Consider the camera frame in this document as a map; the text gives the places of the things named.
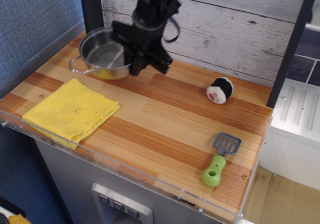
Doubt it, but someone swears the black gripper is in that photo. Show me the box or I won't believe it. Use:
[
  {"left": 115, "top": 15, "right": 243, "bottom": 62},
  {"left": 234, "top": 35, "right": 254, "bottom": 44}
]
[{"left": 111, "top": 21, "right": 173, "bottom": 76}]

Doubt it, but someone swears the stainless steel pot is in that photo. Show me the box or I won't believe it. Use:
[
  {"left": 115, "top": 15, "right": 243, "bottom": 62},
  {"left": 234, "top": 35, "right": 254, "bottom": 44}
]
[{"left": 69, "top": 27, "right": 131, "bottom": 80}]

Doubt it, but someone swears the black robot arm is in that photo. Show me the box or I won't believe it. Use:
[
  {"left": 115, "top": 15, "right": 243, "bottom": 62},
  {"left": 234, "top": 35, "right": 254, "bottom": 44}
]
[{"left": 110, "top": 0, "right": 181, "bottom": 76}]

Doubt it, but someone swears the yellow folded towel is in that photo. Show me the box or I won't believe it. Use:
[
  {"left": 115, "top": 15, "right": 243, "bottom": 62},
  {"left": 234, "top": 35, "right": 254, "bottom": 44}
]
[{"left": 22, "top": 79, "right": 121, "bottom": 150}]

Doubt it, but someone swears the toy sushi roll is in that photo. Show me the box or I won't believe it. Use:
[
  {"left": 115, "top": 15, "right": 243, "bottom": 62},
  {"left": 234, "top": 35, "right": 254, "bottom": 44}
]
[{"left": 206, "top": 77, "right": 234, "bottom": 104}]

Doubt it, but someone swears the clear acrylic front guard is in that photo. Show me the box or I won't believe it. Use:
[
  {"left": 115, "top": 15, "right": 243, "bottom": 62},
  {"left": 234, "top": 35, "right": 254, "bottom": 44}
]
[{"left": 0, "top": 109, "right": 245, "bottom": 222}]

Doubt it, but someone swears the silver control panel with buttons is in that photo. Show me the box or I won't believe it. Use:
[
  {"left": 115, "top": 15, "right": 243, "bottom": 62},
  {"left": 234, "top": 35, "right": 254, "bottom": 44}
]
[{"left": 91, "top": 183, "right": 154, "bottom": 224}]

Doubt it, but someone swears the white ribbed appliance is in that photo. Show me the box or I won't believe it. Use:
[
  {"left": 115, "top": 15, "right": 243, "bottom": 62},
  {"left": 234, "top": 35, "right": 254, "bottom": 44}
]
[{"left": 259, "top": 79, "right": 320, "bottom": 189}]

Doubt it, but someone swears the yellow object at corner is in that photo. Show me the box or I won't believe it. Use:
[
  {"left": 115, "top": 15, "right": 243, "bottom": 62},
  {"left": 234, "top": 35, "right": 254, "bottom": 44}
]
[{"left": 8, "top": 215, "right": 31, "bottom": 224}]

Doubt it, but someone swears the black left frame post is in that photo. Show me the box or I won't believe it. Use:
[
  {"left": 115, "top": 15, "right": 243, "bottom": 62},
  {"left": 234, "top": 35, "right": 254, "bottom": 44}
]
[{"left": 81, "top": 0, "right": 104, "bottom": 33}]

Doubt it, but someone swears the black frame post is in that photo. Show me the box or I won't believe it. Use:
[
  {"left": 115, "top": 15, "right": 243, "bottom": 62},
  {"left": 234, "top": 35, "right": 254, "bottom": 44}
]
[
  {"left": 81, "top": 0, "right": 104, "bottom": 33},
  {"left": 266, "top": 0, "right": 315, "bottom": 108}
]

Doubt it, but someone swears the green handled grey spatula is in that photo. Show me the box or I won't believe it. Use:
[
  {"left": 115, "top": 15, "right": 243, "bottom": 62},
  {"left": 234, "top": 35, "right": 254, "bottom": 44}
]
[{"left": 201, "top": 132, "right": 242, "bottom": 188}]

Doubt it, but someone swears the black right frame post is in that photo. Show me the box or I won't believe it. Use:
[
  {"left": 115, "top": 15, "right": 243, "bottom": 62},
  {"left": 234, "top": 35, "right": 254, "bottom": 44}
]
[{"left": 266, "top": 0, "right": 315, "bottom": 108}]

